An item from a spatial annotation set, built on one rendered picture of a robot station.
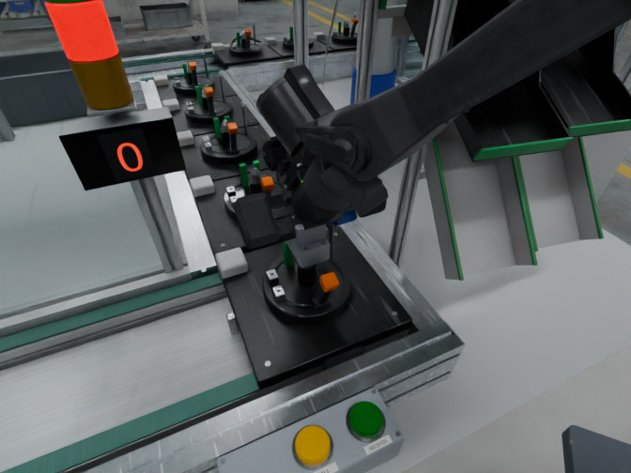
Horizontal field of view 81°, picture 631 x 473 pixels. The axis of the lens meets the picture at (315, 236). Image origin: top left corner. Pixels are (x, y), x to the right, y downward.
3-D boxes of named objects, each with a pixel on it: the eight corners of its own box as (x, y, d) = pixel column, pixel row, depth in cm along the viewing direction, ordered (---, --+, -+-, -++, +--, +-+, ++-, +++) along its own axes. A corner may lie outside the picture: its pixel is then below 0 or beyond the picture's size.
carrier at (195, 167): (291, 170, 90) (289, 121, 82) (192, 192, 83) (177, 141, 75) (261, 129, 107) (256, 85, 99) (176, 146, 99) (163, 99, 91)
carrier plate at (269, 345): (410, 327, 56) (413, 318, 54) (259, 389, 49) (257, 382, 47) (339, 233, 72) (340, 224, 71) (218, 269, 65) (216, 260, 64)
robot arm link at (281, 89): (428, 126, 31) (346, 12, 31) (366, 160, 26) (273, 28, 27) (359, 187, 40) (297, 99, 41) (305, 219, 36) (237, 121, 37)
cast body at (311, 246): (330, 259, 52) (330, 221, 47) (301, 269, 51) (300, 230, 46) (306, 225, 58) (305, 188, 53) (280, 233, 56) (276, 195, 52)
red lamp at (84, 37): (119, 57, 38) (101, 2, 35) (66, 64, 36) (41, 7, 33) (117, 46, 41) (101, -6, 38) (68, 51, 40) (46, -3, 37)
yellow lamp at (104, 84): (135, 105, 41) (120, 58, 38) (86, 113, 40) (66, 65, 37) (132, 90, 45) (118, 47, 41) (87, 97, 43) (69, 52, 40)
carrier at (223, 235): (336, 228, 73) (338, 174, 65) (216, 264, 66) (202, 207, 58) (292, 170, 90) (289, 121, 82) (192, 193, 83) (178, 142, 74)
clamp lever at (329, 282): (330, 303, 54) (340, 283, 47) (317, 308, 53) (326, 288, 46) (320, 282, 55) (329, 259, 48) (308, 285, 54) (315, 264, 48)
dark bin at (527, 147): (560, 150, 49) (606, 110, 42) (472, 162, 46) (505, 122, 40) (478, 10, 59) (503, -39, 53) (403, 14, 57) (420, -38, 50)
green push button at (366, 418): (388, 433, 44) (390, 426, 43) (359, 448, 43) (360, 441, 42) (371, 403, 47) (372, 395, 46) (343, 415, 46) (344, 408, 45)
